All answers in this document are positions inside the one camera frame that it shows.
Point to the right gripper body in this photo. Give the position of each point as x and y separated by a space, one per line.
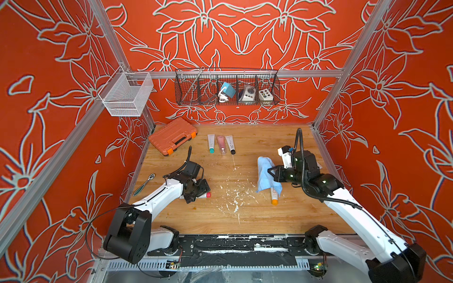
290 175

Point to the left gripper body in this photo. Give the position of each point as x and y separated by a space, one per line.
198 188

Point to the pink cap toothpaste tube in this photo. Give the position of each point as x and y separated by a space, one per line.
206 195

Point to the blue microfiber cloth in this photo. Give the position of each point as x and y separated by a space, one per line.
265 180

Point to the green cap toothpaste tube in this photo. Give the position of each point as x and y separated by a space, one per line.
211 143

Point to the pink translucent tube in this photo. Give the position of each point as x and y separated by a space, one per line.
221 144

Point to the black cap white tube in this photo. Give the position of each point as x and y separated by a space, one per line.
231 144

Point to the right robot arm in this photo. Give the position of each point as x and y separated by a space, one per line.
385 257

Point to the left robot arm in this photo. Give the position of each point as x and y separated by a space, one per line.
130 235

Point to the orange cap toothpaste tube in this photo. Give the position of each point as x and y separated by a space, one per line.
274 196

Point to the ratchet wrench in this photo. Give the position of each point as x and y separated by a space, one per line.
143 185

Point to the orange tool case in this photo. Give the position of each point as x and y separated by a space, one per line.
170 137

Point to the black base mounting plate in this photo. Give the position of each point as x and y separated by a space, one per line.
236 252

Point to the white button box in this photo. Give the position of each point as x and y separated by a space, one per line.
265 97

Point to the white round dial device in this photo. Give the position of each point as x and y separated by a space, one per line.
248 94

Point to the teal white charger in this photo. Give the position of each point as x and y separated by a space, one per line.
226 93

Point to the clear plastic bin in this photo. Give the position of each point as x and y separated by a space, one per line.
125 97

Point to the black wire basket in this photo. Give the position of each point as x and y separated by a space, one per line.
210 86

